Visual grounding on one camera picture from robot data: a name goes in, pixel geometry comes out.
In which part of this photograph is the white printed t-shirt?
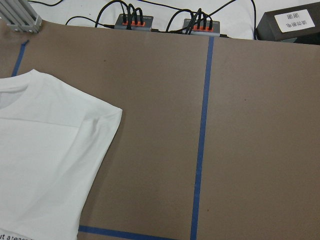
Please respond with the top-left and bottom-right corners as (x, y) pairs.
(0, 70), (122, 240)

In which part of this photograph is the far orange usb hub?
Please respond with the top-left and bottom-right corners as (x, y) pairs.
(114, 13), (154, 32)

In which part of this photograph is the orange usb hub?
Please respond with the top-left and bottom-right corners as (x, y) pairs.
(114, 13), (154, 32)
(190, 19), (221, 37)

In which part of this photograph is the near orange usb hub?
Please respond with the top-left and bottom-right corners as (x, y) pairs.
(190, 19), (221, 37)

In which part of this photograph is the black labelled box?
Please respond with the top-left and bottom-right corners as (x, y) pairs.
(256, 8), (320, 45)

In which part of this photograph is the aluminium frame post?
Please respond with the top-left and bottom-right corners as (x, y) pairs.
(0, 0), (42, 33)

